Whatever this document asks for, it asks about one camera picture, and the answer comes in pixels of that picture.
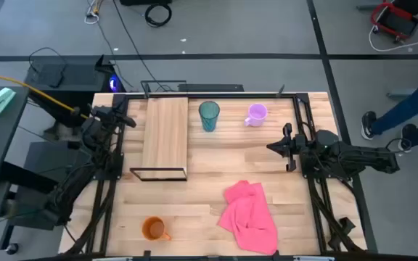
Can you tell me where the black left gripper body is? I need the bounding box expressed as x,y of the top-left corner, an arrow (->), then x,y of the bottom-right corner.
91,105 -> 123,126

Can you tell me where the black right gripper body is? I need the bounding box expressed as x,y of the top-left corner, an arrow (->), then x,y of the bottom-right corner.
282,122 -> 306,172

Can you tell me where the black computer tower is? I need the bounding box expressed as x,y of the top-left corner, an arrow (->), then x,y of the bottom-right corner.
25,54 -> 126,109

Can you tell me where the black pouch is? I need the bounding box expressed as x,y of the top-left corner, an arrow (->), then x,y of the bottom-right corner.
30,63 -> 65,88

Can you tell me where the black desk base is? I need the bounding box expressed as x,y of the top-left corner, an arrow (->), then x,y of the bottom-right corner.
4,141 -> 94,233

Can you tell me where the pink knitted cloth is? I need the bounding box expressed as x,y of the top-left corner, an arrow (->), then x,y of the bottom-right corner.
218,179 -> 279,256

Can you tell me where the teal faceted plastic tumbler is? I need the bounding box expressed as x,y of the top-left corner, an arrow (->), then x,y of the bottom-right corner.
198,100 -> 221,133

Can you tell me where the mint green stapler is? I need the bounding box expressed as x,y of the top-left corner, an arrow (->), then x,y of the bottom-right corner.
0,87 -> 17,115

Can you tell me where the orange plastic mug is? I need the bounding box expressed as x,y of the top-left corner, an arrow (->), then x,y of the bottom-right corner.
142,216 -> 172,241

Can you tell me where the person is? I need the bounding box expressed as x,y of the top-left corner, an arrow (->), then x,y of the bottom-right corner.
360,63 -> 418,153

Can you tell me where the red framed cart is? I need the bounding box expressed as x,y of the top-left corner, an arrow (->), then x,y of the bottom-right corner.
370,1 -> 418,41

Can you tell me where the wooden shelf with black frame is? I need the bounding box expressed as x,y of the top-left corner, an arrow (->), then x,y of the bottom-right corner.
129,96 -> 189,182

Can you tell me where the black metal table frame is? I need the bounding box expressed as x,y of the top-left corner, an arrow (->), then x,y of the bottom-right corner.
63,92 -> 368,261

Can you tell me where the black metal bracket frame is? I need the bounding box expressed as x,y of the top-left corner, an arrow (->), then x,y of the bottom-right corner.
140,80 -> 188,99

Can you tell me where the long black floor cable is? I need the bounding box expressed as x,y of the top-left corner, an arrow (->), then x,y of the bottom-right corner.
112,0 -> 168,91

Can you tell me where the white and yellow cable bundle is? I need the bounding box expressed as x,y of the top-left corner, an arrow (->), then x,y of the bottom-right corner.
83,0 -> 105,25

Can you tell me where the black coiled cable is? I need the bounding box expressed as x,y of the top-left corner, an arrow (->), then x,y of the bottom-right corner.
144,3 -> 173,28

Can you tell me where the white floor cable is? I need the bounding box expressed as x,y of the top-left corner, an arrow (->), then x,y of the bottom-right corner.
367,25 -> 418,53

